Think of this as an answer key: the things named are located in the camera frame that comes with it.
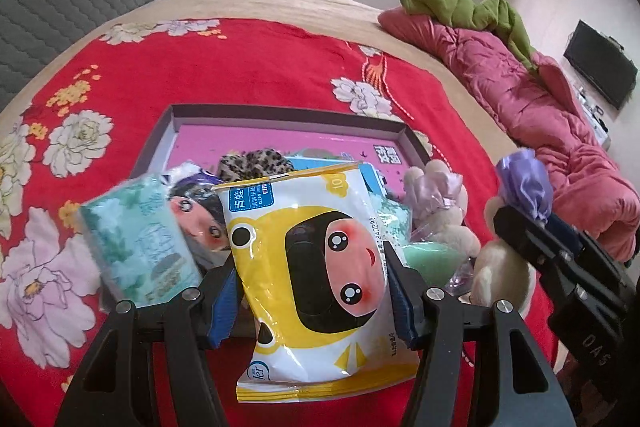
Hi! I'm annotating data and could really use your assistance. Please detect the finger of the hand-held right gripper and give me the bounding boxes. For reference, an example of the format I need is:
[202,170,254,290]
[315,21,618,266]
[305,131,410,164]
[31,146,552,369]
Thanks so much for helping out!
[492,204,591,290]
[547,213,637,304]

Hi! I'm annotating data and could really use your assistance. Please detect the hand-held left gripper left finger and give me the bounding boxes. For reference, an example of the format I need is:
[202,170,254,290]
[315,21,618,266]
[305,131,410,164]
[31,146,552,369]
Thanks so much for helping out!
[55,257,238,427]

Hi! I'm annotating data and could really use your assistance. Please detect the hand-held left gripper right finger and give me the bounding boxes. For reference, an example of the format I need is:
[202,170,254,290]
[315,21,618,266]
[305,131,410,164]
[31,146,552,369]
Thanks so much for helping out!
[387,264,573,427]

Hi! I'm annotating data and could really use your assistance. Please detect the plush bear purple dress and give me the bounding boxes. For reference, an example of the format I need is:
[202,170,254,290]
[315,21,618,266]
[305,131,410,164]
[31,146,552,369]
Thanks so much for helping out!
[470,148,555,315]

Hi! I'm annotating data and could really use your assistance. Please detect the green makeup sponge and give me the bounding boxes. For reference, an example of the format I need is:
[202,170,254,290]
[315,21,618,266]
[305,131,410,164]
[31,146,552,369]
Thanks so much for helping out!
[402,237,466,288]

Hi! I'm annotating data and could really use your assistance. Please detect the green patterned tissue pack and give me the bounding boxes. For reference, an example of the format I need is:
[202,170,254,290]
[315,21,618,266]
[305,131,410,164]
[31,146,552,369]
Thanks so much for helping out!
[80,174,203,308]
[370,194,416,258]

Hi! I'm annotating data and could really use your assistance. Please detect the plush bear pink dress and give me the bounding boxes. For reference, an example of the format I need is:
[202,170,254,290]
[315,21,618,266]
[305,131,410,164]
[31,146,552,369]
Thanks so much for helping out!
[402,159,481,268]

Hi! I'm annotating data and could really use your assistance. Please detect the yellow cartoon wet wipes pack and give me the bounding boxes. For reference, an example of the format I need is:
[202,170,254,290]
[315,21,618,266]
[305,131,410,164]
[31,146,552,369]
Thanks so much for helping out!
[212,161,421,404]

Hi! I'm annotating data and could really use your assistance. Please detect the blue cartoon wet wipes pack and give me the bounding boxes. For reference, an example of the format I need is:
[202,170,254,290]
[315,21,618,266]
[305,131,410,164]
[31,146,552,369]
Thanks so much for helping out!
[160,161,233,273]

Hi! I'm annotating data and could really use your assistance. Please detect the leopard print scrunchie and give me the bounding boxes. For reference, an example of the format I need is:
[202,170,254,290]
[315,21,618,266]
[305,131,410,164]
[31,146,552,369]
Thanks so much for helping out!
[216,148,296,182]

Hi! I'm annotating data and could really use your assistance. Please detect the shallow grey box pink print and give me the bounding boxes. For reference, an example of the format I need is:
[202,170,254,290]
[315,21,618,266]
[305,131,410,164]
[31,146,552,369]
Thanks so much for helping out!
[141,104,436,228]

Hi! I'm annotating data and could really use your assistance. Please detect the cluttered white cabinet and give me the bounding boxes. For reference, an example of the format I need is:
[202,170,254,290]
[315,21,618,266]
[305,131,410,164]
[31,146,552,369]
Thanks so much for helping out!
[575,84,613,152]

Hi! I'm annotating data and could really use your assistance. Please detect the pink quilt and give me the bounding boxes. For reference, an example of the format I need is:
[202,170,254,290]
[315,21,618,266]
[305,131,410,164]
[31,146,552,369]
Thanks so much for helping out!
[377,9,640,263]

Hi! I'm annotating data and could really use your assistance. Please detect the green blanket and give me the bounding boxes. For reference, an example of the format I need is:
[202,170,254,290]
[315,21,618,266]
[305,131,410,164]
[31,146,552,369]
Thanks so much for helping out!
[398,0,538,72]

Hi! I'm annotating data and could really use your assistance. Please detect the red floral blanket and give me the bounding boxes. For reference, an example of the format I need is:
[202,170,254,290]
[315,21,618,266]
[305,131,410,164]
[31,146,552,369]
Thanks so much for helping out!
[0,18,566,427]

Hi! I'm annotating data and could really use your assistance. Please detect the black wall television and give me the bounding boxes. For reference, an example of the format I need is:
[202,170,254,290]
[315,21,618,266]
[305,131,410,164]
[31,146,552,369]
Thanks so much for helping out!
[563,20,639,110]

